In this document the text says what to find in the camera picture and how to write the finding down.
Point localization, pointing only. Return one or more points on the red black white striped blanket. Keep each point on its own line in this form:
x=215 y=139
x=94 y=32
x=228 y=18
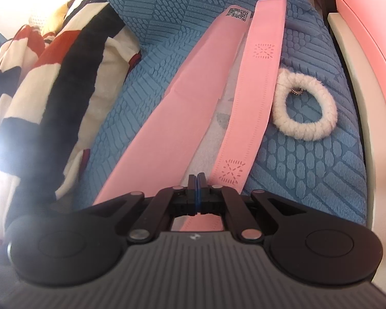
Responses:
x=64 y=80

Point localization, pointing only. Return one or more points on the white furniture frame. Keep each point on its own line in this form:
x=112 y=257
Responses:
x=370 y=109

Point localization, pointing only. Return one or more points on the pink plastic package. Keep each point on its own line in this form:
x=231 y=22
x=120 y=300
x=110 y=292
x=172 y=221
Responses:
x=186 y=103

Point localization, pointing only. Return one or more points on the blue textured sofa cover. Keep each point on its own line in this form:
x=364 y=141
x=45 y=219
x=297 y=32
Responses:
x=308 y=173

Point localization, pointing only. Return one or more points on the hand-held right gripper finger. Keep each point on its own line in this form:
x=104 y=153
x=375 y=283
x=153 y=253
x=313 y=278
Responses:
x=199 y=196
x=193 y=196

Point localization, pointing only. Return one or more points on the pink panel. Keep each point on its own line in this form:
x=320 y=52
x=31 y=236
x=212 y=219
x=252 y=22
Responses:
x=370 y=16

